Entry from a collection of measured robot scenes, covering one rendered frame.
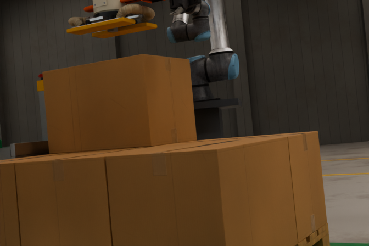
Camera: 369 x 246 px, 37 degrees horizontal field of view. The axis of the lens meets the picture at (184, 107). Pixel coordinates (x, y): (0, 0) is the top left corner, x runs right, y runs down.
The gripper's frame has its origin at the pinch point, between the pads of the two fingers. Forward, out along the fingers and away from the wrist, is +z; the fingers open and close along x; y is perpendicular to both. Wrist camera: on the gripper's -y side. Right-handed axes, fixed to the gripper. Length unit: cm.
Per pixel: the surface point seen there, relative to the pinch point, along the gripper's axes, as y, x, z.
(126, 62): 5.9, -32.6, 35.3
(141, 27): 13.3, -12.9, 9.3
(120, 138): 13, -66, 35
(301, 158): -64, -80, 22
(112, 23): 16.7, -12.9, 28.1
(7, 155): 67, -69, 51
